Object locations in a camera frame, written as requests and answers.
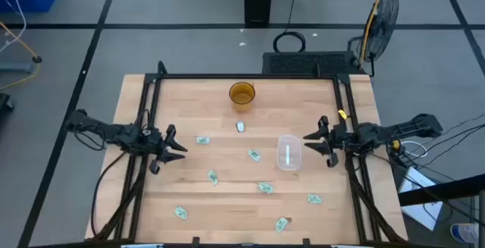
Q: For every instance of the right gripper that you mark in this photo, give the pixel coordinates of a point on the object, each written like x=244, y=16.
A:
x=343, y=140

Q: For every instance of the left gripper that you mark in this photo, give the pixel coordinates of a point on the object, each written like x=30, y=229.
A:
x=155, y=145

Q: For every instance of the green sweetener packet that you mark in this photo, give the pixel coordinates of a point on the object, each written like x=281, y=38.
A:
x=254, y=155
x=314, y=199
x=265, y=187
x=181, y=212
x=281, y=224
x=202, y=140
x=213, y=177

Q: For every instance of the yellow tag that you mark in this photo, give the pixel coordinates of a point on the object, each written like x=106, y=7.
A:
x=342, y=114

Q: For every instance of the clear plastic container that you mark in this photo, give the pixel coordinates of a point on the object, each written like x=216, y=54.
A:
x=290, y=164

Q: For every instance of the pale grey sweetener packet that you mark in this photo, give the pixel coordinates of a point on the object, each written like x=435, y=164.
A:
x=240, y=126

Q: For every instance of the yellow plug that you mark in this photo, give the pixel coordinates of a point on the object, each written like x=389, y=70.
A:
x=396, y=144

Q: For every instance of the black perforated box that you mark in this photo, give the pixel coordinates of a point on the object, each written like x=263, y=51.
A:
x=303, y=63

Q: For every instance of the orange plastic cup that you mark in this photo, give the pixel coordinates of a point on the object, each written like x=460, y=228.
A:
x=241, y=96

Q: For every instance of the black table edge clip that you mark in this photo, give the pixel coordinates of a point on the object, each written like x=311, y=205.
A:
x=306, y=242
x=195, y=241

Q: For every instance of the white cardboard box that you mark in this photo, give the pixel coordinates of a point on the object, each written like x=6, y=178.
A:
x=424, y=215

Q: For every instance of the black standing fan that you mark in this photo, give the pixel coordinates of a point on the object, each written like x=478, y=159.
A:
x=382, y=24

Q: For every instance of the dark metal beam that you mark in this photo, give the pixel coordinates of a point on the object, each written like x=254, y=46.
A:
x=447, y=190

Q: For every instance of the black round floor puck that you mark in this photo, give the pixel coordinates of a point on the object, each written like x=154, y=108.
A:
x=36, y=59

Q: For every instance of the person's shoe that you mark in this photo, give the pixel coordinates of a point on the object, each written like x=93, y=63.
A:
x=464, y=233

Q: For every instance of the black floor object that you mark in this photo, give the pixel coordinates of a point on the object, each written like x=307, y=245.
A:
x=5, y=104

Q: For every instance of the grey floor base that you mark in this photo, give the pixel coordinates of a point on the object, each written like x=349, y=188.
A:
x=15, y=67

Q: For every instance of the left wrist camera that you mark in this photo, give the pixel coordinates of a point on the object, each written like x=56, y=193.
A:
x=146, y=131

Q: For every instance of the black aluminium table frame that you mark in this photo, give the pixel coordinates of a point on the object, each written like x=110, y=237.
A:
x=246, y=76

